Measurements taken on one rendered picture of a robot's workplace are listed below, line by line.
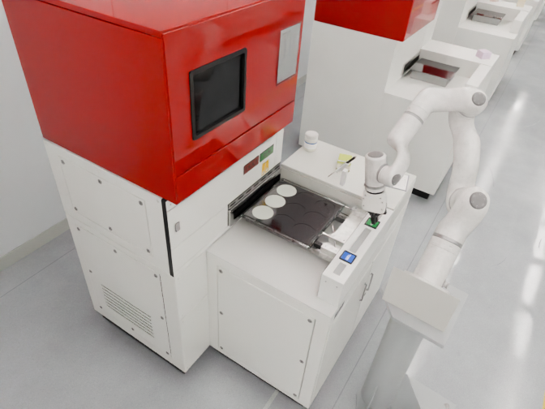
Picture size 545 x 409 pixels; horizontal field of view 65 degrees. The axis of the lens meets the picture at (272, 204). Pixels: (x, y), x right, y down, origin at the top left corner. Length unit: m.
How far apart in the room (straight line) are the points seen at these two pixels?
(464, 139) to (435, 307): 0.67
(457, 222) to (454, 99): 0.48
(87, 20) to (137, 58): 0.21
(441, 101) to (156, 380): 1.95
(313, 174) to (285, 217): 0.31
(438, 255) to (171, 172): 1.05
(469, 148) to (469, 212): 0.26
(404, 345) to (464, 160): 0.82
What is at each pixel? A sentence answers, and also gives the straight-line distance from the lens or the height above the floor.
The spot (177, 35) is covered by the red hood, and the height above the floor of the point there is 1.79.
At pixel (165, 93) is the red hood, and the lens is 1.32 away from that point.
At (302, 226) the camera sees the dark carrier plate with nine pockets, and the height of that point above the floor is 0.90.
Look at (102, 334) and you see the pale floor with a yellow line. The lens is 2.76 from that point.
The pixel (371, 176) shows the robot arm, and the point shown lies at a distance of 1.79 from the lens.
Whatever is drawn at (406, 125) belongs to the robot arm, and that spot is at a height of 1.40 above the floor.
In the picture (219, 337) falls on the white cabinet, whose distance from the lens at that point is 2.38.
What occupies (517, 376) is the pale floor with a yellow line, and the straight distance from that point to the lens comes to 2.98.
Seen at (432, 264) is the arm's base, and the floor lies 1.01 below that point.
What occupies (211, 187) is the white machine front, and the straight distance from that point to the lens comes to 1.76.
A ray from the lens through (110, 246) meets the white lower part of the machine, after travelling 2.09.
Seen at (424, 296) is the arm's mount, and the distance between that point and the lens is 1.75.
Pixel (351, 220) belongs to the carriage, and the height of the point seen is 0.88.
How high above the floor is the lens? 2.19
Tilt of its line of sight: 39 degrees down
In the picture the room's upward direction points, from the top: 5 degrees clockwise
